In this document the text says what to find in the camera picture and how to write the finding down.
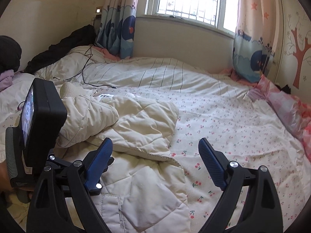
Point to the black puffer jacket pile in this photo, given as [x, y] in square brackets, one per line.
[10, 54]

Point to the window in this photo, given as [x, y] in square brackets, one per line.
[220, 14]

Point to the cream quilted puffer coat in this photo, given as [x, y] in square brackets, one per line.
[144, 190]

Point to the wall power socket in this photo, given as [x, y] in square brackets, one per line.
[98, 14]

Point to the black garment by wall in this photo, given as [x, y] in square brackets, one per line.
[81, 37]

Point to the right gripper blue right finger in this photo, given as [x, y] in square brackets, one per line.
[215, 162]

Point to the pink floral pillow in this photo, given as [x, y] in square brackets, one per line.
[293, 113]

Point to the tree wall sticker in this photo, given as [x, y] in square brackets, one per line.
[297, 37]

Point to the left blue cartoon curtain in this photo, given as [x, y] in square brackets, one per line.
[117, 28]

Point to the striped white duvet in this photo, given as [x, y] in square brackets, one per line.
[86, 65]

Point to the person's left hand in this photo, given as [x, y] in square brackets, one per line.
[4, 178]

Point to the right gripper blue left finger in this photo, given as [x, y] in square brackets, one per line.
[95, 163]

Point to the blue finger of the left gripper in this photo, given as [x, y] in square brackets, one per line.
[110, 161]

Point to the lilac hoodie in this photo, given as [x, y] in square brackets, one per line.
[6, 79]

